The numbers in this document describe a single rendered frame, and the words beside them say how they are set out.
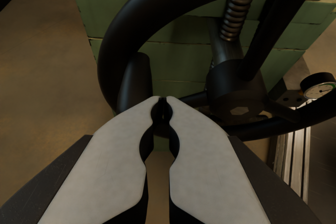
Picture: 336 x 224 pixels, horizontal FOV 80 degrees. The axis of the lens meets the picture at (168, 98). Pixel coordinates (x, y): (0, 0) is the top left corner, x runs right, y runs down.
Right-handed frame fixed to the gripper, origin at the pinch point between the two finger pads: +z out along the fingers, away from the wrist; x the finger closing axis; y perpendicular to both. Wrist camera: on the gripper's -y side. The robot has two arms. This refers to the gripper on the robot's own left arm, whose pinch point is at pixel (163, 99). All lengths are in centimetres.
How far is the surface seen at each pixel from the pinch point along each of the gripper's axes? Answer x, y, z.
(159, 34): -1.6, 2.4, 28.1
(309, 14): 16.4, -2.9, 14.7
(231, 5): 6.6, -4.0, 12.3
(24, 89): -80, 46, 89
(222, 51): 6.5, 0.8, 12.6
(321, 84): 30.5, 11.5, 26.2
